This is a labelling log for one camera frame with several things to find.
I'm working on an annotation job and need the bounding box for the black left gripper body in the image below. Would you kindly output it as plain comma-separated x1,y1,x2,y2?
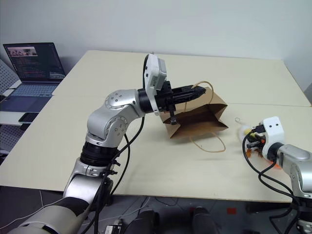
156,80,177,126

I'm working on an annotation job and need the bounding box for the open grey laptop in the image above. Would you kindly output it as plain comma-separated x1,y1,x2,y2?
0,42,67,114

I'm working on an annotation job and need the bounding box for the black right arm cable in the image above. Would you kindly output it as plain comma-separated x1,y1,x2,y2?
241,136,302,234

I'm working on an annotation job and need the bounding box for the yellow white orange plush toy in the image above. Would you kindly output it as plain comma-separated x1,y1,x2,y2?
234,117,281,170

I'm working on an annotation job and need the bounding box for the white perforated panel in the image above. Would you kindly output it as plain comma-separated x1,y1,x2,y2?
0,59,21,97

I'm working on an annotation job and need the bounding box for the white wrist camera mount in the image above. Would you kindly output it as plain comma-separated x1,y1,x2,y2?
141,54,169,117
258,116,286,162

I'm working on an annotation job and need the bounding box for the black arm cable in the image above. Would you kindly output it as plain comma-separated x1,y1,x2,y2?
241,136,302,234
93,114,146,234

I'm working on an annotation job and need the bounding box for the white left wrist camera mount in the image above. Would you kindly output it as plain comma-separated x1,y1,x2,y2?
141,54,169,117

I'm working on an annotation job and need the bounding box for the small grey device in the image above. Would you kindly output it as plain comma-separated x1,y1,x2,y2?
104,218,125,234

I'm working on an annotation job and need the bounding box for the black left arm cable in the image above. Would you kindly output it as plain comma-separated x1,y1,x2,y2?
93,114,146,234

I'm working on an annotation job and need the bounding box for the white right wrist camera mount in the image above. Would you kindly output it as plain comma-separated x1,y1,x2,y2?
258,116,286,162

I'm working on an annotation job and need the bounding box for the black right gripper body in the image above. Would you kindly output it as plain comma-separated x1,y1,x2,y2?
253,124,268,152

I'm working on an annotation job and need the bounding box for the brown paper bag with handles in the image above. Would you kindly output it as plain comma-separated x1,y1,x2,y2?
162,80,229,154

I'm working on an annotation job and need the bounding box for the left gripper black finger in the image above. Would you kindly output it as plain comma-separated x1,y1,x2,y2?
173,94,201,104
172,85,207,96

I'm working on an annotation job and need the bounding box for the black smartphone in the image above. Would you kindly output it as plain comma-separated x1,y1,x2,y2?
18,112,40,124

